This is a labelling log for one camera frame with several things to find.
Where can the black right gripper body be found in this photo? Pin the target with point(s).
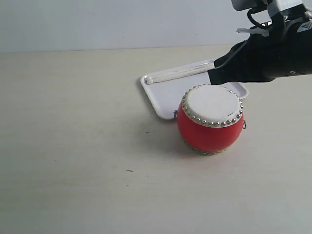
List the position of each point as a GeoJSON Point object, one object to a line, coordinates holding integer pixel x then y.
{"type": "Point", "coordinates": [278, 56]}

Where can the red small drum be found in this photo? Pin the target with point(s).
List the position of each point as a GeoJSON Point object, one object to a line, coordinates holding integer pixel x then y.
{"type": "Point", "coordinates": [210, 118]}

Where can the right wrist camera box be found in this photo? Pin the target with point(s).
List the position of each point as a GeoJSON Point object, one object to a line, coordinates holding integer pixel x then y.
{"type": "Point", "coordinates": [288, 7]}

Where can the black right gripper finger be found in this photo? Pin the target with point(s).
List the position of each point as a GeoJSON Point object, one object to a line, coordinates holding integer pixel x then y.
{"type": "Point", "coordinates": [235, 57]}
{"type": "Point", "coordinates": [224, 72]}

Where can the white plastic tray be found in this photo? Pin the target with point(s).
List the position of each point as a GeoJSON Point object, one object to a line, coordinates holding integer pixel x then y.
{"type": "Point", "coordinates": [165, 89]}

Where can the white drumstick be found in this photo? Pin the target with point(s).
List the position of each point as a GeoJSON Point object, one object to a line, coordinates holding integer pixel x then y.
{"type": "Point", "coordinates": [182, 73]}
{"type": "Point", "coordinates": [180, 70]}

